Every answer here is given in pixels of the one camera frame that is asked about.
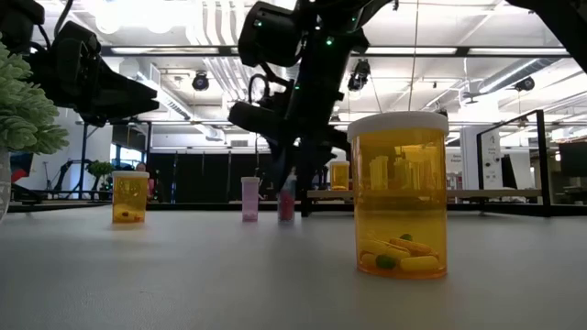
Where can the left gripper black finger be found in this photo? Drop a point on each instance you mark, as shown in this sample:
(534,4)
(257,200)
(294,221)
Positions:
(124,91)
(128,113)

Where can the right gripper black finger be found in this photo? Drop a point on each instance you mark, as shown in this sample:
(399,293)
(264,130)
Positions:
(316,165)
(283,160)

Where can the large orange pill bottle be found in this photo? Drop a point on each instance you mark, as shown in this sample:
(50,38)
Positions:
(339,176)
(129,197)
(399,197)

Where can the blue bottle red pills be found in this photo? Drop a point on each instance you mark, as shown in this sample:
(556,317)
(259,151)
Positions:
(286,206)

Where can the small pink pill bottle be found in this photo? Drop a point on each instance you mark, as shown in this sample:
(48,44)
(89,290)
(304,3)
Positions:
(250,199)

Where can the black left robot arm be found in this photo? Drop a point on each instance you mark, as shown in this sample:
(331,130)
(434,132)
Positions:
(18,23)

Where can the background black robot arm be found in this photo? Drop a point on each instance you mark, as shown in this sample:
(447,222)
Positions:
(69,170)

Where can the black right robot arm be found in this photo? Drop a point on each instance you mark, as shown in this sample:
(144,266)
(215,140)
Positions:
(321,64)

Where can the person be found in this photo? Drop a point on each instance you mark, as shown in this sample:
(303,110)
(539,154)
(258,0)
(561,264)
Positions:
(141,167)

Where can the background potted plant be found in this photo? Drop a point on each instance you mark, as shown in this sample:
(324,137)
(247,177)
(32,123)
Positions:
(101,170)

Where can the green artificial potted plant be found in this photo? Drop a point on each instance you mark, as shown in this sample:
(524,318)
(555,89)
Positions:
(23,114)

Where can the black ceiling spotlight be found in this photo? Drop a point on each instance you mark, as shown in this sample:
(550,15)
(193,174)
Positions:
(524,84)
(200,81)
(360,75)

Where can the black overhead beam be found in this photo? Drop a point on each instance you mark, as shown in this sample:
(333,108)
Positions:
(183,51)

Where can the black partition curtain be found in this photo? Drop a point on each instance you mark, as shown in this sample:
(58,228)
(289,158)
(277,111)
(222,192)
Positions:
(206,176)

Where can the grey table mat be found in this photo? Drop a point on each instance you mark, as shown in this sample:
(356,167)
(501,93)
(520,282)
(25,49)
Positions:
(229,284)

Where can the black background screen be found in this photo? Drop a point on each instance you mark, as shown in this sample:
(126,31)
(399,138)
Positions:
(573,158)

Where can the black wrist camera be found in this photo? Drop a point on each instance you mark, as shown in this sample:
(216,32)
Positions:
(254,117)

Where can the black metal table frame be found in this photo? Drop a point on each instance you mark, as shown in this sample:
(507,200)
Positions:
(206,206)

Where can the wooden shelf black metal frame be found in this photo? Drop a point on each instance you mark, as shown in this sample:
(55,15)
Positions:
(458,194)

